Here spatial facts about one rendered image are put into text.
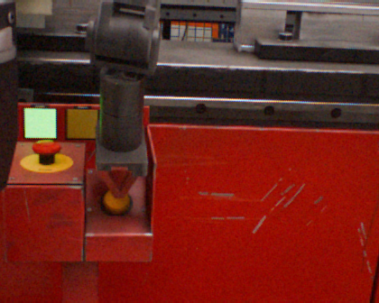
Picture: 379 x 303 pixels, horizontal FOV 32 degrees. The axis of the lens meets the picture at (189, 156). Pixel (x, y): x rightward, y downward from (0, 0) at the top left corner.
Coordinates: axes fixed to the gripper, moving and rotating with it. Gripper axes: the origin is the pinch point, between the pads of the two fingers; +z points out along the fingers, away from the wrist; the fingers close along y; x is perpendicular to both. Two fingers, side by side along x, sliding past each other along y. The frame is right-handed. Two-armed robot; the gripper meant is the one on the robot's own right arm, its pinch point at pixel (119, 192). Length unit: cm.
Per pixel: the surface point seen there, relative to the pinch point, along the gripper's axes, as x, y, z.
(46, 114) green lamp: 10.6, 10.8, -6.1
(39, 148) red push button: 11.0, 1.0, -7.0
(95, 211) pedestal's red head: 3.4, -0.8, 2.8
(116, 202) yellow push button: 0.3, -0.5, 1.4
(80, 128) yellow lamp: 5.6, 10.2, -4.1
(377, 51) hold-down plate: -48, 31, -8
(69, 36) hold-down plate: 8.0, 32.9, -8.1
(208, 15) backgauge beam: -21, 62, 0
